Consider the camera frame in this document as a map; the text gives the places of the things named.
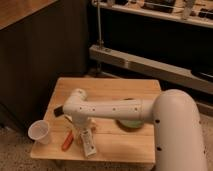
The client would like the white plastic bottle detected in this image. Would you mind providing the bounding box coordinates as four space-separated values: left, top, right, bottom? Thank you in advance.
80 129 97 157

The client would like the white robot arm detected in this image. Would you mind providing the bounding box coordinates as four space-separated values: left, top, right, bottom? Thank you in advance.
62 89 208 171

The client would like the white square sponge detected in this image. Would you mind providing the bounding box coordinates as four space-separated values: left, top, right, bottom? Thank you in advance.
65 115 72 122

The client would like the black rectangular block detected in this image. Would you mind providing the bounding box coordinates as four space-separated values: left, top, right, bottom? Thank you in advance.
54 106 64 117

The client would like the wooden folding table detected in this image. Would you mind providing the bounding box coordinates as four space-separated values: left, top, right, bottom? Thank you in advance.
31 77 161 164

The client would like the translucent plastic cup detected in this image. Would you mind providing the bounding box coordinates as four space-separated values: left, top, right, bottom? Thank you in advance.
28 120 51 145

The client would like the green bowl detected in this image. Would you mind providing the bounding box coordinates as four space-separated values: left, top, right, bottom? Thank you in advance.
116 99 143 130

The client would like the dark wooden cabinet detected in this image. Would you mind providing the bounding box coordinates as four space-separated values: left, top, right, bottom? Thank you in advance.
0 0 88 132

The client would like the metal shelf rack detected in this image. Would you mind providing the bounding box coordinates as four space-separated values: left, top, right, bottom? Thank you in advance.
88 0 213 114

